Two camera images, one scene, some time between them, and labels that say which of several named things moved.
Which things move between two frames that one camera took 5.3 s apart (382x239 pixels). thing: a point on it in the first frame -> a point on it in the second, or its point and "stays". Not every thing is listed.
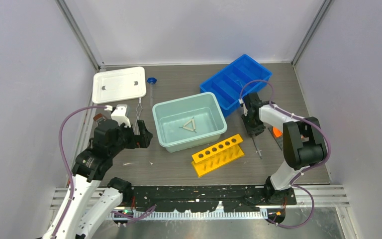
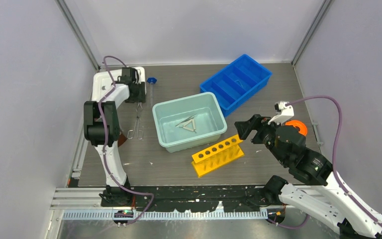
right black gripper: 250,131 -> 243,127
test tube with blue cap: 151,80 stays
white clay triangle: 190,129 stays
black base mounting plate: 213,198 stays
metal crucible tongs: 139,109 stays
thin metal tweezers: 257,148 -> 186,120
